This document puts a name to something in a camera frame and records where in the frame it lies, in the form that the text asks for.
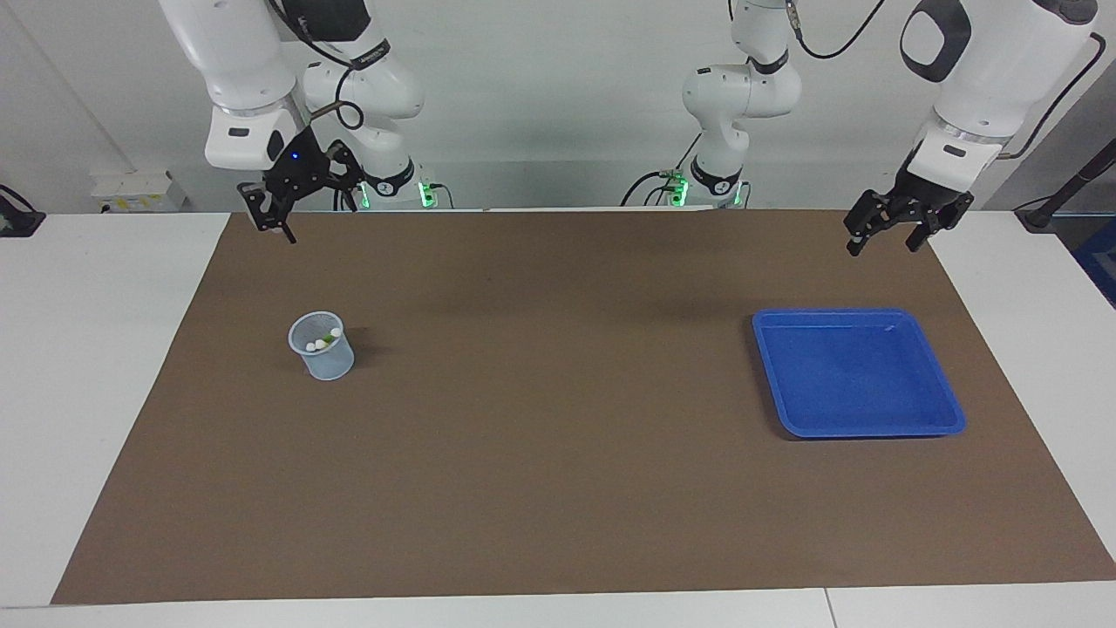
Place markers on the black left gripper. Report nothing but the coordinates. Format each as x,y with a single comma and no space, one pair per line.
924,190

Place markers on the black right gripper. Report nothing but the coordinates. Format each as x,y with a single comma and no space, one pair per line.
301,166

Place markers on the green marker pen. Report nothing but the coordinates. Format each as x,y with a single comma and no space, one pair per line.
334,333

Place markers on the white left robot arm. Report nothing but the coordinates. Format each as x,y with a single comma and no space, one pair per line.
994,61

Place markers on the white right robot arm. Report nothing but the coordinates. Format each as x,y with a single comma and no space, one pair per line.
235,61

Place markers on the black stand pole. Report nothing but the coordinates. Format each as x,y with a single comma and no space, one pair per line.
1068,187

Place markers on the translucent plastic cup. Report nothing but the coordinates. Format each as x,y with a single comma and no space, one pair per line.
324,362

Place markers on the blue floor object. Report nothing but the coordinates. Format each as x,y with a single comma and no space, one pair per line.
1100,262

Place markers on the blue plastic tray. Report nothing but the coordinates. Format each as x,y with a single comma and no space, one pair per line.
837,410

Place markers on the brown table mat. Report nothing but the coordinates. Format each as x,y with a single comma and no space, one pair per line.
558,453

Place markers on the white wall socket box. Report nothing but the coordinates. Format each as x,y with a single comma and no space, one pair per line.
135,190

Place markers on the black clamp mount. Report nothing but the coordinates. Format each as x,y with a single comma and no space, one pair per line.
16,220

